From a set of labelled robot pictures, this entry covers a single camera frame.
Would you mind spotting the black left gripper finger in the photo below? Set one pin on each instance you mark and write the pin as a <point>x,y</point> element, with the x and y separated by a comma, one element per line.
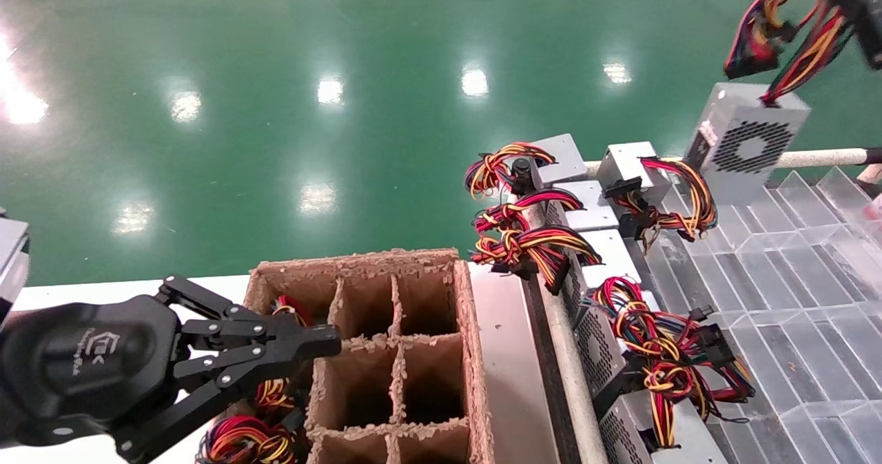
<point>289,333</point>

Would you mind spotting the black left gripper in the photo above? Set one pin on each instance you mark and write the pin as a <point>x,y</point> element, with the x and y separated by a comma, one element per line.
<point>76,360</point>

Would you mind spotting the brown cardboard divider box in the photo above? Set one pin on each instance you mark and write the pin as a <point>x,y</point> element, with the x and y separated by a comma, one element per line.
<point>475,354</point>

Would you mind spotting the black cart edge bar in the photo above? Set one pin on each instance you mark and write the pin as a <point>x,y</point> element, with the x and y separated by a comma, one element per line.
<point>544,367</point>

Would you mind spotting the left wrist camera housing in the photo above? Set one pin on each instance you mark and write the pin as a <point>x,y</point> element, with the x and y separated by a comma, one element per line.
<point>10,257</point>

